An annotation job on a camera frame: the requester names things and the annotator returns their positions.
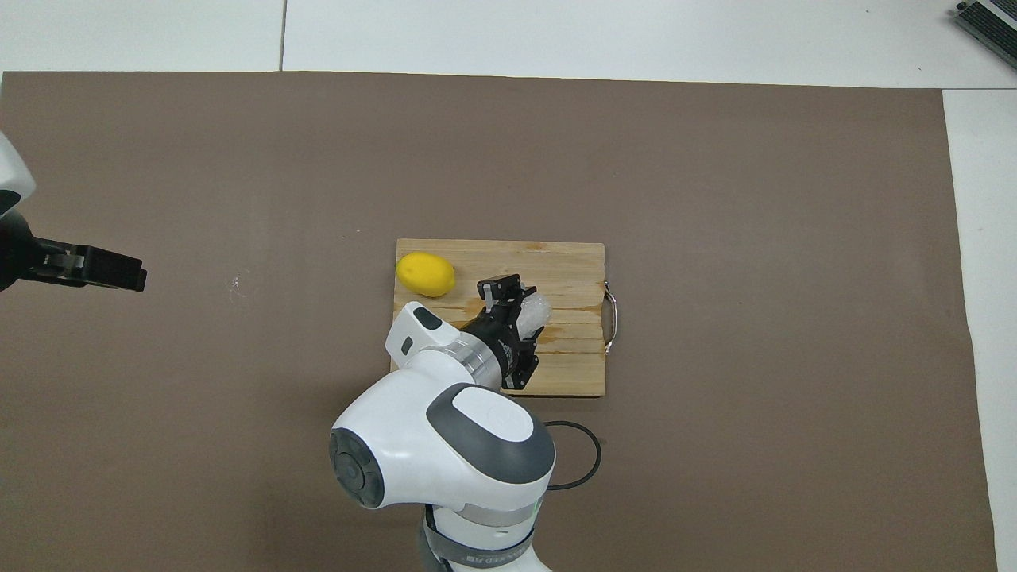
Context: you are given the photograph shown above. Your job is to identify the brown paper table mat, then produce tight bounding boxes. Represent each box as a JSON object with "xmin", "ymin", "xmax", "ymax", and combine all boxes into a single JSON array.
[{"xmin": 0, "ymin": 70, "xmax": 998, "ymax": 572}]

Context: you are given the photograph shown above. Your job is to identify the small clear glass cup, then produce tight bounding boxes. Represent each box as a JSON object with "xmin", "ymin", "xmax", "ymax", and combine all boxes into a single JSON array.
[{"xmin": 512, "ymin": 290, "xmax": 552, "ymax": 339}]

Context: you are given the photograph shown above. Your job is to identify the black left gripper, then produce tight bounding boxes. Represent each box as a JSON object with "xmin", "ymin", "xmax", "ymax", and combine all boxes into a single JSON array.
[{"xmin": 0, "ymin": 210, "xmax": 149, "ymax": 294}]

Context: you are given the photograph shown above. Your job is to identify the wooden cutting board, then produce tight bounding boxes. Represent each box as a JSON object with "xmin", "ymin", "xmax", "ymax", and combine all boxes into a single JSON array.
[{"xmin": 389, "ymin": 239, "xmax": 619, "ymax": 396}]

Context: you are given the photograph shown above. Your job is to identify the grey ribbed metal device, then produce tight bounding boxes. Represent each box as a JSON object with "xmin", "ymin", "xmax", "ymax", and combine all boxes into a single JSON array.
[{"xmin": 953, "ymin": 0, "xmax": 1017, "ymax": 48}]

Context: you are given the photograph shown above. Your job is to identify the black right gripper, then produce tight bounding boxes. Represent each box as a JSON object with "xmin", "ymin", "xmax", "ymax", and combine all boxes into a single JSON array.
[{"xmin": 461, "ymin": 273, "xmax": 546, "ymax": 391}]

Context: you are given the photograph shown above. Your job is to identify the yellow lemon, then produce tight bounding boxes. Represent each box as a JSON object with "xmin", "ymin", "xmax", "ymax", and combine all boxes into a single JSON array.
[{"xmin": 396, "ymin": 251, "xmax": 457, "ymax": 299}]

